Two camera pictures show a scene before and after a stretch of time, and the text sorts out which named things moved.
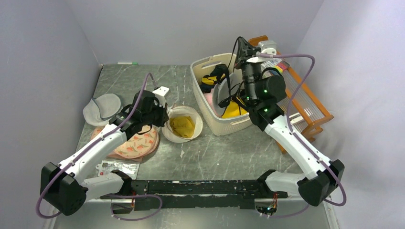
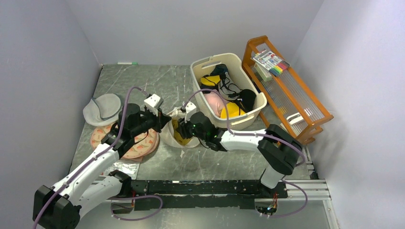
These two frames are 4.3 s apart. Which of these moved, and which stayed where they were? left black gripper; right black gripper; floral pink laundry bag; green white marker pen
Moved: right black gripper
Stayed: floral pink laundry bag; left black gripper; green white marker pen
